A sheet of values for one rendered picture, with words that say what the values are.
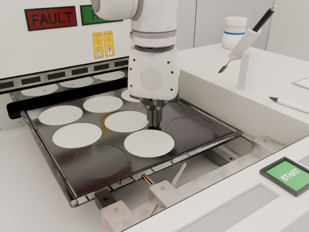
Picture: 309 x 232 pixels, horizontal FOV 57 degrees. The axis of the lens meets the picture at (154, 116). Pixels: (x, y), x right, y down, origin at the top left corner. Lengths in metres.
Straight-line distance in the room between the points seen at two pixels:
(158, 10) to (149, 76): 0.12
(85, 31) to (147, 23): 0.30
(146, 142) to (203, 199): 0.24
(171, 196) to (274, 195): 0.14
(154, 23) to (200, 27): 2.55
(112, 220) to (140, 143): 0.20
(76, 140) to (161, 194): 0.23
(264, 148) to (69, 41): 0.53
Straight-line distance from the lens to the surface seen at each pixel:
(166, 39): 0.53
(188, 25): 2.94
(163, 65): 0.55
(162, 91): 0.56
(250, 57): 0.64
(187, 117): 0.67
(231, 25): 0.99
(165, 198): 0.44
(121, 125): 0.63
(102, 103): 0.74
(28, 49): 0.76
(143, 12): 0.51
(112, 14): 0.49
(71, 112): 0.71
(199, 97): 0.74
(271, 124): 0.61
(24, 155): 0.74
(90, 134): 0.61
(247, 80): 0.66
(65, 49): 0.78
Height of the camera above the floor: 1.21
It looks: 28 degrees down
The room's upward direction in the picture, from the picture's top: straight up
